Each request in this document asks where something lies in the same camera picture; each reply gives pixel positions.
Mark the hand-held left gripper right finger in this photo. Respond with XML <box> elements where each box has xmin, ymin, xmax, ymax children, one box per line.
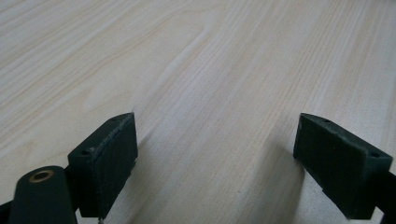
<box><xmin>292</xmin><ymin>112</ymin><xmax>394</xmax><ymax>219</ymax></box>

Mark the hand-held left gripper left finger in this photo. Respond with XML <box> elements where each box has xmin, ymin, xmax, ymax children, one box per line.
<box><xmin>67</xmin><ymin>112</ymin><xmax>139</xmax><ymax>218</ymax></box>

